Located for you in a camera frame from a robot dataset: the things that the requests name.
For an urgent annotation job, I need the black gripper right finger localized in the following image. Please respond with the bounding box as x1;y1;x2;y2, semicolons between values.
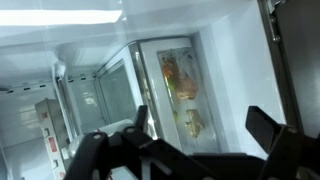
245;105;320;180

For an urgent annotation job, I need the white fridge component red sticker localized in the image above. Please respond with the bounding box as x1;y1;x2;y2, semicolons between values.
34;97;74;180

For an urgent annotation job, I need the fridge interior light strip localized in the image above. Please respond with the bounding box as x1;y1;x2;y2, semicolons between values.
0;9;124;27

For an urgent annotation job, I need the stainless steel refrigerator body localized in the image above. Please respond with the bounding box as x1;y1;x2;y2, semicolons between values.
0;0;320;180

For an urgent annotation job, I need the clear plastic fridge drawer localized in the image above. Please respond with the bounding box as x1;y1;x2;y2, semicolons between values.
94;59;138;126

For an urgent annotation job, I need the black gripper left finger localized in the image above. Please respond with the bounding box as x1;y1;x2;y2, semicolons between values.
63;105;214;180

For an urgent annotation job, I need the clear bag of produce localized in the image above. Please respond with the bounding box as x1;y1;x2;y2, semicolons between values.
157;47;201;104

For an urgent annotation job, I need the green leafy vegetable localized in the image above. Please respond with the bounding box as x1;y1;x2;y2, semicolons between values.
184;108;207;138

